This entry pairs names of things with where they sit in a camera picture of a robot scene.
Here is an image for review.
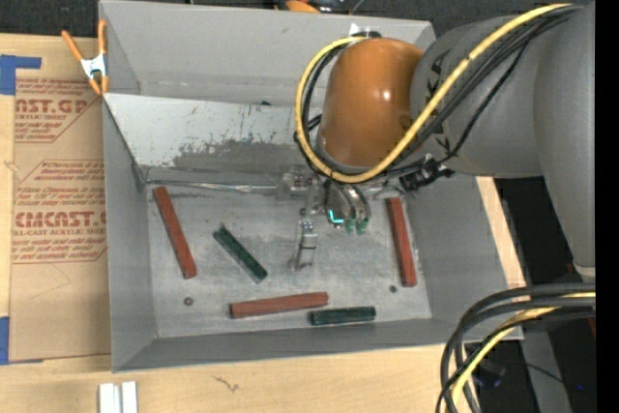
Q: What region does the red-brown flat block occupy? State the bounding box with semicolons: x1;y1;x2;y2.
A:
228;290;331;320
152;185;199;280
384;196;419;288

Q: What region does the grey metal bin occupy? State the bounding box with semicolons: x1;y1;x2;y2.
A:
98;0;526;373

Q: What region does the brown cardboard board red print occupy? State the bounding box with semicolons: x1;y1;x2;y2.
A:
0;32;113;365

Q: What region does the black cylinder on white bracket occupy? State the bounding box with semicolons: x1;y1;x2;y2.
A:
398;155;457;197

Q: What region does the dark green flat block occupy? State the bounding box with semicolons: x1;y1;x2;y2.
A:
309;305;377;327
212;223;269;284

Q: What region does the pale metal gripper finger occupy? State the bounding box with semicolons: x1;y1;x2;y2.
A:
274;172;315;202
288;219;319;271

